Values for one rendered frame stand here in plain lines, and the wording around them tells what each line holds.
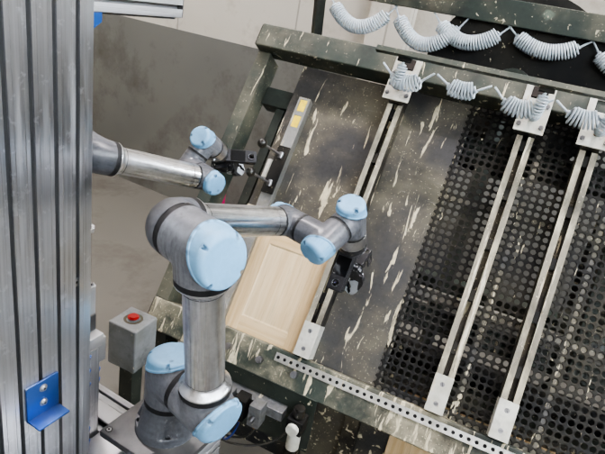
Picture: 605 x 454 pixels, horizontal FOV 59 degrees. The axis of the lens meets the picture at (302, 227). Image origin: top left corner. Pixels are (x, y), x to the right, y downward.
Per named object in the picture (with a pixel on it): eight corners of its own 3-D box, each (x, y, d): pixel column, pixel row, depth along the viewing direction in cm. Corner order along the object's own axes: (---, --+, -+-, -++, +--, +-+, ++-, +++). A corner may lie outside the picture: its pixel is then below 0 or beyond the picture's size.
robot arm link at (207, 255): (206, 394, 132) (203, 195, 105) (246, 430, 123) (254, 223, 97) (164, 420, 124) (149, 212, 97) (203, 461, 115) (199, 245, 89)
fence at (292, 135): (213, 319, 207) (209, 318, 204) (302, 101, 220) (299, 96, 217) (224, 323, 206) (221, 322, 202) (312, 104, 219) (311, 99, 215)
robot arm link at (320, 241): (291, 253, 135) (320, 228, 140) (324, 272, 129) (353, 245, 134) (285, 231, 130) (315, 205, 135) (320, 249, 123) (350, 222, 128)
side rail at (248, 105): (168, 298, 221) (155, 295, 211) (266, 63, 236) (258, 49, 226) (180, 304, 219) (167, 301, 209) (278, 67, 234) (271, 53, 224)
